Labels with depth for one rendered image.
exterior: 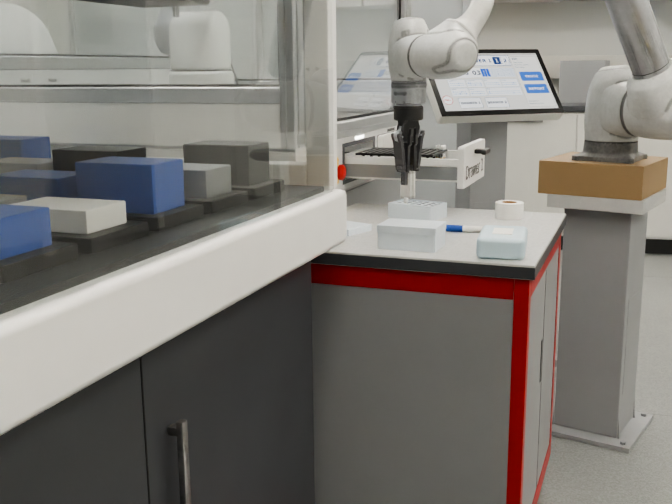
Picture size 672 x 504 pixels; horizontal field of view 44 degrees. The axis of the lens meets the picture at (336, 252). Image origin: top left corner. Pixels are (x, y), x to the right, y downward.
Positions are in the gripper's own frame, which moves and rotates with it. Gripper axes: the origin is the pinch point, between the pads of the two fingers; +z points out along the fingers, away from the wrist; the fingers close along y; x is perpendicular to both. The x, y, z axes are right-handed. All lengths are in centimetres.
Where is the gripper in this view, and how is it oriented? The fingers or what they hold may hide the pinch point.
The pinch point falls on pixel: (407, 184)
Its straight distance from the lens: 218.8
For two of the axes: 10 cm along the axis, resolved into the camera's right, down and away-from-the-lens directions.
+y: -5.9, 1.8, -7.9
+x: 8.1, 1.2, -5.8
